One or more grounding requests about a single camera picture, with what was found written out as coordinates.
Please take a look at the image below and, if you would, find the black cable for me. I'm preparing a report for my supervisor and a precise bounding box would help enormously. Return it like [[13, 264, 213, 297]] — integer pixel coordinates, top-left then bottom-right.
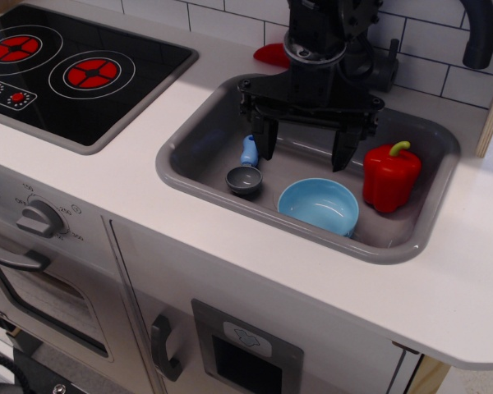
[[0, 351, 36, 394]]

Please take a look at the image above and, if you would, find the red toy bell pepper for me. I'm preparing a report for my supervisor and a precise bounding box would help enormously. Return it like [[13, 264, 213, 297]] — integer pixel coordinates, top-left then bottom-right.
[[362, 140, 422, 213]]

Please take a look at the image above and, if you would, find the grey oven knob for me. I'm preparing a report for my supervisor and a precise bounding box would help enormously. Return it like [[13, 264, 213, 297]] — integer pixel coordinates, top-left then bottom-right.
[[16, 199, 64, 238]]

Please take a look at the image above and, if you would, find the grey sink basin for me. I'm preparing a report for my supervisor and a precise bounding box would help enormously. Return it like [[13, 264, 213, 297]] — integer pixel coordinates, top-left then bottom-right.
[[156, 77, 460, 264]]

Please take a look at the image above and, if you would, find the red object behind sink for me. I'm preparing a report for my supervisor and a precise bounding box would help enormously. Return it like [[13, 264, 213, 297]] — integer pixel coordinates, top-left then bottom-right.
[[253, 43, 290, 69]]

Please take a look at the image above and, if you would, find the grey oven door handle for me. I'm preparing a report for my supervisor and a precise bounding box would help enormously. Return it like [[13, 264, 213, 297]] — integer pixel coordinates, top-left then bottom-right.
[[0, 246, 51, 272]]

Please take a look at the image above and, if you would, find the light blue bowl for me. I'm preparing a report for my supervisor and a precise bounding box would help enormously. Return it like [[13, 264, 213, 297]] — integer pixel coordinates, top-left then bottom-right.
[[277, 178, 360, 237]]

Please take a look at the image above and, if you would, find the grey dispenser panel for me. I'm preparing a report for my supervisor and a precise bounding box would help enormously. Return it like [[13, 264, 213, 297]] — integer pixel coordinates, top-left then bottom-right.
[[191, 299, 304, 394]]

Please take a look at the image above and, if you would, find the dark grey faucet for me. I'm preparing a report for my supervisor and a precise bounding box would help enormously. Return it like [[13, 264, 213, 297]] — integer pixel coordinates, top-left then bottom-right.
[[368, 1, 493, 108]]

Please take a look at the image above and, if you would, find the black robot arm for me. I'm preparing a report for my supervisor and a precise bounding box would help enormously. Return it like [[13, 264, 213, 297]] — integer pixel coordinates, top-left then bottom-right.
[[237, 1, 385, 172]]

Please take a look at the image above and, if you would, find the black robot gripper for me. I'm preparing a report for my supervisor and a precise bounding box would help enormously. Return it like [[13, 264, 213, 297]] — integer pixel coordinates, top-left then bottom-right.
[[237, 32, 385, 172]]

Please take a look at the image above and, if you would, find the black toy stovetop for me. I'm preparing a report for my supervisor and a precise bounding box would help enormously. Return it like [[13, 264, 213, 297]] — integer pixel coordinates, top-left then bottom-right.
[[0, 5, 198, 155]]

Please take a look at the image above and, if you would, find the oven door window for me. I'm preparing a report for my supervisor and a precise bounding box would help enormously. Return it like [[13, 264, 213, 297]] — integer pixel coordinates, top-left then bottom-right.
[[0, 265, 108, 358]]

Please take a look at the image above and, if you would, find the blue handled grey spoon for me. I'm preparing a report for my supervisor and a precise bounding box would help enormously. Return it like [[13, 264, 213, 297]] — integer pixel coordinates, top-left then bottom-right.
[[225, 135, 263, 195]]

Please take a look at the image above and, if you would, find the grey cabinet door handle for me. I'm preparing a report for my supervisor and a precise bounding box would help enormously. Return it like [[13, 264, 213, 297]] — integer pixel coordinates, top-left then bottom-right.
[[150, 314, 182, 382]]

